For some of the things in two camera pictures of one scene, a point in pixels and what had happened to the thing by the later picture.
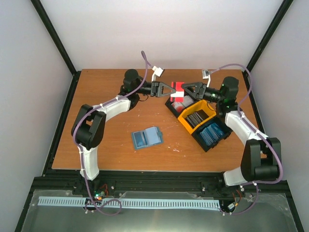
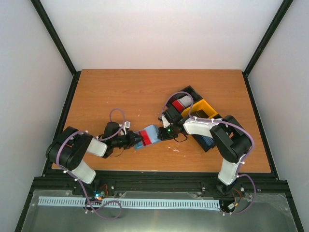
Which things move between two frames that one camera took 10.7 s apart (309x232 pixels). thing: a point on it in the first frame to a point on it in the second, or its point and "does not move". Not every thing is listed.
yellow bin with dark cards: x=194 y=115 does not move
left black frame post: x=55 y=37 does not move
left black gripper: x=157 y=89 to x=131 y=140
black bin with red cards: x=176 y=108 does not move
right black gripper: x=197 y=91 to x=161 y=136
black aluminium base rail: x=213 y=182 does not move
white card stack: x=187 y=101 does not move
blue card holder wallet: x=150 y=136 does not move
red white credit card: x=178 y=96 to x=146 y=138
